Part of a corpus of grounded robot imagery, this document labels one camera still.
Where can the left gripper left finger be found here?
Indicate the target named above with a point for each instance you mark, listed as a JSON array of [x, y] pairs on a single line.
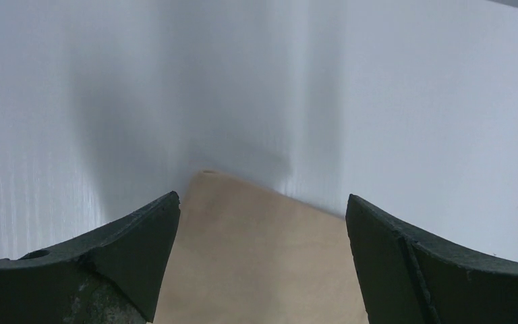
[[112, 274]]

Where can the beige t shirt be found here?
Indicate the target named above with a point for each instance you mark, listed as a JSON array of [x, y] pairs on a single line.
[[247, 254]]

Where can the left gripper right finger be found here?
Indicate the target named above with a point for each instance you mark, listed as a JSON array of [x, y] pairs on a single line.
[[409, 275]]

